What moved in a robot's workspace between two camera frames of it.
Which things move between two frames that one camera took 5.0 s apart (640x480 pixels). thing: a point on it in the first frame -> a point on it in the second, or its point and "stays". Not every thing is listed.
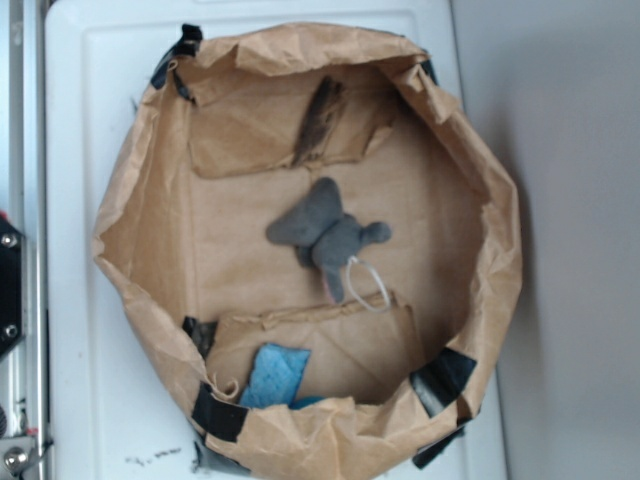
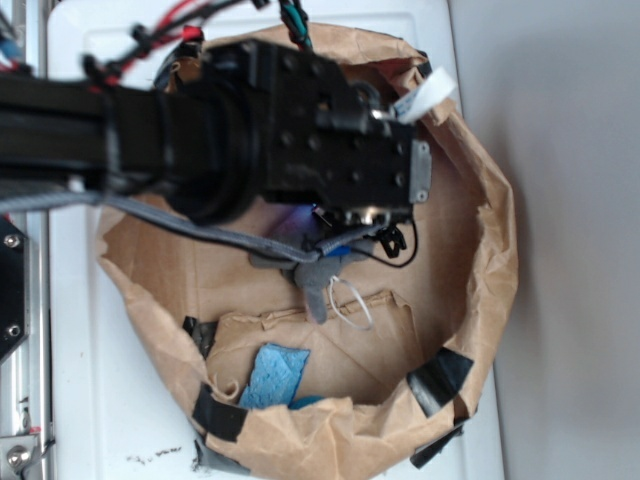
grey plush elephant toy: [324, 237] -> [314, 275]
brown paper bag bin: [313, 249] stays
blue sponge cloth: [274, 377] stays
